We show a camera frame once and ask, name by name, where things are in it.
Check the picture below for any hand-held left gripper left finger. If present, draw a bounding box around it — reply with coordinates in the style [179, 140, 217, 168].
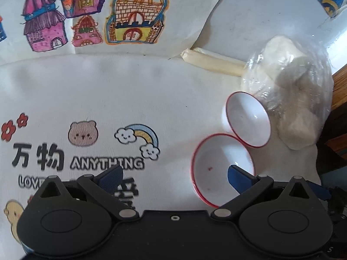
[40, 165, 139, 220]

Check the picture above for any printed cream table mat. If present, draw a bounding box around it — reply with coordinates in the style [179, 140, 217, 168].
[0, 51, 324, 251]

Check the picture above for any white bowl with red rim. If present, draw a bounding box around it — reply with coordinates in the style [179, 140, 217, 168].
[221, 91, 271, 149]
[191, 133, 256, 207]

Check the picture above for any coloured houses drawing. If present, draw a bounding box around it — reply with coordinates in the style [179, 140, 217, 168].
[0, 0, 237, 66]

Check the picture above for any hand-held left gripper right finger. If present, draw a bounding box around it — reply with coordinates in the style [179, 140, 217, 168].
[211, 165, 309, 220]

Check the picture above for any plastic bag of white buns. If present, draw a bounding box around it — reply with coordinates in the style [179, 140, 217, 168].
[240, 34, 335, 151]

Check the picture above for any rolled white paper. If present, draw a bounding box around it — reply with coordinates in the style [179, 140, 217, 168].
[180, 47, 246, 77]

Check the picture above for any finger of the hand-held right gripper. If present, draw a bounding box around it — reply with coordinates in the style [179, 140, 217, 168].
[308, 181, 332, 202]

